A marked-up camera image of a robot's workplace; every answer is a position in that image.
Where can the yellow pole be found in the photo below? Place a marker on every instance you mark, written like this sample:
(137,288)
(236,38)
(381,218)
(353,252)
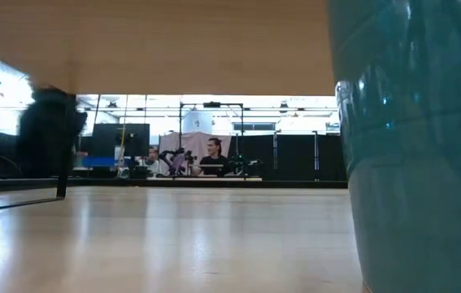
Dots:
(123,126)

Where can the black monitor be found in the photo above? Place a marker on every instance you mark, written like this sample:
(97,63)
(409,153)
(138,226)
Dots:
(108,140)

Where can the black aluminium rig frame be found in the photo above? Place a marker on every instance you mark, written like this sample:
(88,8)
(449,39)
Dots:
(238,183)

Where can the black metal shelf leg frame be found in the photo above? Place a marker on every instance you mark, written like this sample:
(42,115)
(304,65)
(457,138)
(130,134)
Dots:
(62,189)

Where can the white cylinder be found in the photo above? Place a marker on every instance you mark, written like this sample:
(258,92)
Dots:
(197,121)

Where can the pale pink cloth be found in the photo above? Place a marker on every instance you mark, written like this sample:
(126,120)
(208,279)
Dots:
(199,140)

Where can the blue box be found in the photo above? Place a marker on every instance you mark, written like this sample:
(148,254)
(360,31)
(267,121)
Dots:
(98,161)

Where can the dark teal glossy mug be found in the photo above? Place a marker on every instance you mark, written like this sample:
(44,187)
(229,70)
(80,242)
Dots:
(417,163)

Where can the black camera stand frame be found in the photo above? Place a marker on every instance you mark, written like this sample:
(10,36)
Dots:
(212,104)

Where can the dark device with green light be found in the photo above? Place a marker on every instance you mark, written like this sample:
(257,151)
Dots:
(240,164)

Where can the purple robot arm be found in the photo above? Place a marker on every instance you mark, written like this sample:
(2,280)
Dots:
(177,160)

